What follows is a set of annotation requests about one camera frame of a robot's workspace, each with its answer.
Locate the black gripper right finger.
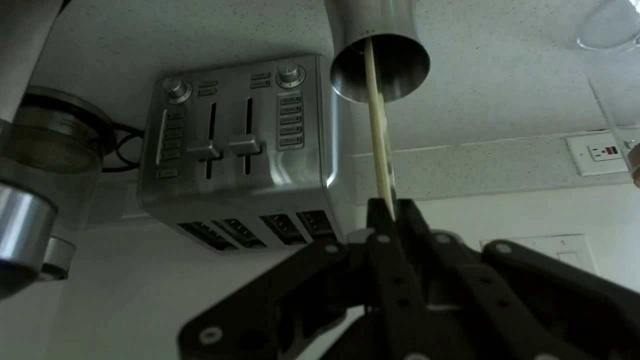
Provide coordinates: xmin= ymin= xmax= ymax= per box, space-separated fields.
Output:
xmin=395 ymin=196 xmax=640 ymax=360

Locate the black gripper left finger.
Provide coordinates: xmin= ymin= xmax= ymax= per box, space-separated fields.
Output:
xmin=177 ymin=196 xmax=428 ymax=360

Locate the pale wooden chopstick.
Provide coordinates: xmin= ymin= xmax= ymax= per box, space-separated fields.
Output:
xmin=362 ymin=37 xmax=400 ymax=222

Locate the steel cocktail mixer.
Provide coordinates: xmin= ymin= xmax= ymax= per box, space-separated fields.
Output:
xmin=323 ymin=0 xmax=433 ymax=106

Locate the stainless steel toaster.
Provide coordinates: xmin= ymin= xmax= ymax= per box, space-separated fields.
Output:
xmin=134 ymin=52 xmax=360 ymax=256

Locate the steel black coffee maker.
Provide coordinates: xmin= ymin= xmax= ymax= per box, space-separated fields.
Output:
xmin=0 ymin=0 xmax=121 ymax=303

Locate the white wall outlet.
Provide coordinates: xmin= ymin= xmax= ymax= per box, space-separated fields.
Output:
xmin=564 ymin=131 xmax=635 ymax=180

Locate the black toaster power cord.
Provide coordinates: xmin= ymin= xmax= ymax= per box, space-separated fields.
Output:
xmin=99 ymin=125 xmax=146 ymax=175

